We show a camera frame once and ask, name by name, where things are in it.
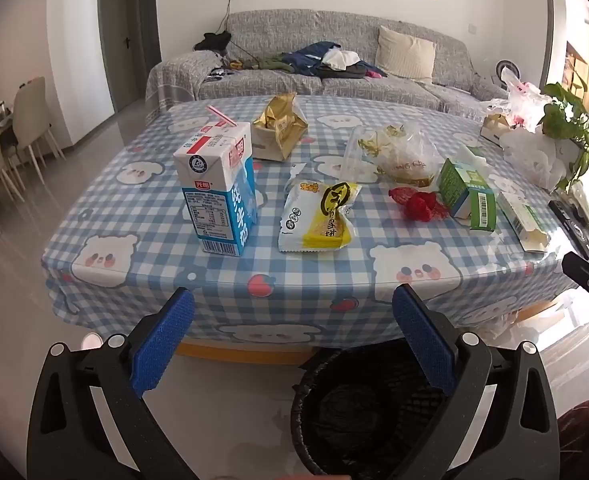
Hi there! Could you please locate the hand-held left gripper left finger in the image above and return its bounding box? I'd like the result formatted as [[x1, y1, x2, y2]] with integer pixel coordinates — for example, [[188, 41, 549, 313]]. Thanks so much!
[[27, 287, 210, 480]]

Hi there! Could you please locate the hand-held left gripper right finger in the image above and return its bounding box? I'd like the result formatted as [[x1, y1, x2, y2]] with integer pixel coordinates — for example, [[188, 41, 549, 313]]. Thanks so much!
[[391, 284, 560, 480]]

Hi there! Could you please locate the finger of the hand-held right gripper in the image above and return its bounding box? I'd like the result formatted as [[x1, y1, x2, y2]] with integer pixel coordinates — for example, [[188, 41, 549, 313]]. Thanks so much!
[[562, 252, 589, 332]]

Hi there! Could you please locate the black mesh trash bin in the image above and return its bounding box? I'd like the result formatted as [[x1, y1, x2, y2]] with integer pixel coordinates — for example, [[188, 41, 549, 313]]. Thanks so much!
[[290, 340, 475, 480]]

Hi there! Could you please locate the green white medicine box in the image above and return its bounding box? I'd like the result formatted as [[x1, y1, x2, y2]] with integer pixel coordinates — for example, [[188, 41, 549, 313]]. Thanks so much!
[[467, 147, 550, 253]]

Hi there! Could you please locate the red mesh net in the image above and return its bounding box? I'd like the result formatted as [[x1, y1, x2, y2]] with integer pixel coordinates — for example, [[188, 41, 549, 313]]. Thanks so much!
[[389, 186, 450, 223]]

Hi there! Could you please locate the green white drink carton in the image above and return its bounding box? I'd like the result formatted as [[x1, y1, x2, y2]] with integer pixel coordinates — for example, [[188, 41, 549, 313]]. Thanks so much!
[[439, 157, 499, 232]]

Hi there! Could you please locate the yellow snack packet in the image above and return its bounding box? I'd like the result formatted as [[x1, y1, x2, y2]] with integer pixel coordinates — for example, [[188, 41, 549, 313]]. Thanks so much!
[[277, 180, 363, 253]]

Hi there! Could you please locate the blue white milk carton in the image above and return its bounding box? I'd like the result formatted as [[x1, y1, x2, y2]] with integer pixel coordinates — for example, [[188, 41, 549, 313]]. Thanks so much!
[[173, 105, 259, 257]]

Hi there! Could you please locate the gold foil bag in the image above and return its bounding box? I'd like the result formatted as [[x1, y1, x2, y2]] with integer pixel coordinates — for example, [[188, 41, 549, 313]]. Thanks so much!
[[251, 92, 309, 162]]

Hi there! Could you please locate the black phone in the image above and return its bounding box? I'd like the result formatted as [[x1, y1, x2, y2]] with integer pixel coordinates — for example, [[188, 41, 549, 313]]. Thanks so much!
[[548, 200, 589, 261]]

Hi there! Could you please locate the wooden table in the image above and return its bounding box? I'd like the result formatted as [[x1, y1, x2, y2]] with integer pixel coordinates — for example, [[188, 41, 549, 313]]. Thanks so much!
[[177, 300, 568, 366]]

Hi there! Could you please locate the white plastic bag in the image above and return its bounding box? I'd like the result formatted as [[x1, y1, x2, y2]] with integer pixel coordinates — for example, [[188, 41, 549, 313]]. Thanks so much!
[[499, 127, 588, 193]]

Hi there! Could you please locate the blue checkered bear tablecloth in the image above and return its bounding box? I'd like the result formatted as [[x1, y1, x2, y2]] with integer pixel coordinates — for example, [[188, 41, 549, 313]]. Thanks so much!
[[41, 94, 589, 348]]

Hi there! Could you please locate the green leafy plant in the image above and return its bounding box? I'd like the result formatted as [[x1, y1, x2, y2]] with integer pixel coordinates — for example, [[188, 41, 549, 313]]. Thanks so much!
[[539, 67, 589, 193]]

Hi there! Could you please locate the pink print clear bag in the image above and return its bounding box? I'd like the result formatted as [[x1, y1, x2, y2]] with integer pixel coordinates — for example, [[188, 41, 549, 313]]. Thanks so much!
[[485, 67, 550, 131]]

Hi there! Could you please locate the clear plastic bag with wrappers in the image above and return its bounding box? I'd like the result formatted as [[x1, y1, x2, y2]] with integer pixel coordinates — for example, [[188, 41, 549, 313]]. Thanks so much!
[[357, 122, 443, 186]]

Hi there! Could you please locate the white round fan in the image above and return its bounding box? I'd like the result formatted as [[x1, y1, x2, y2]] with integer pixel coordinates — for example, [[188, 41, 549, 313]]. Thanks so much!
[[495, 59, 523, 83]]

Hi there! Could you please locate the grey covered sofa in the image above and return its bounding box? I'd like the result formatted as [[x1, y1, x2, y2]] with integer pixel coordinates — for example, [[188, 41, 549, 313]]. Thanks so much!
[[146, 9, 510, 116]]

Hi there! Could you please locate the cream pillow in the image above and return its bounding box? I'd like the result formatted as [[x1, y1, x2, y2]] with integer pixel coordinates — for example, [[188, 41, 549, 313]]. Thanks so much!
[[375, 26, 436, 81]]

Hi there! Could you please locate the black garment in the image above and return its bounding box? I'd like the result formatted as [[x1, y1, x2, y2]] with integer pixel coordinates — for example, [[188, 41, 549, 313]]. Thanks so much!
[[319, 62, 370, 81]]

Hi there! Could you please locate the white garment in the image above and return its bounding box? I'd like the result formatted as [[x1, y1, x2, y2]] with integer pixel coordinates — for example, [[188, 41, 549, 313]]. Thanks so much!
[[321, 49, 358, 72]]

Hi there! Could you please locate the olive green garment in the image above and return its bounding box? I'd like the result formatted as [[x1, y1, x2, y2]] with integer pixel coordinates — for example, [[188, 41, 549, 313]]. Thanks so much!
[[224, 55, 295, 73]]

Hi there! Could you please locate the black bag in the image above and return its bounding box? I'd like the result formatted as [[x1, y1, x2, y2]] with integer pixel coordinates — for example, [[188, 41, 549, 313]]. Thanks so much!
[[194, 31, 232, 53]]

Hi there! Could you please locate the pile of clothes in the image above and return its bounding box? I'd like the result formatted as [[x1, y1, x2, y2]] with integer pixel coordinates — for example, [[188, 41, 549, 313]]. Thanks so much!
[[282, 40, 375, 81]]

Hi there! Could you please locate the grey door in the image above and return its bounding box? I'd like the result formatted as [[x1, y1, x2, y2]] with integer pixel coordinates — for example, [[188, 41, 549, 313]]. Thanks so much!
[[98, 0, 145, 111]]

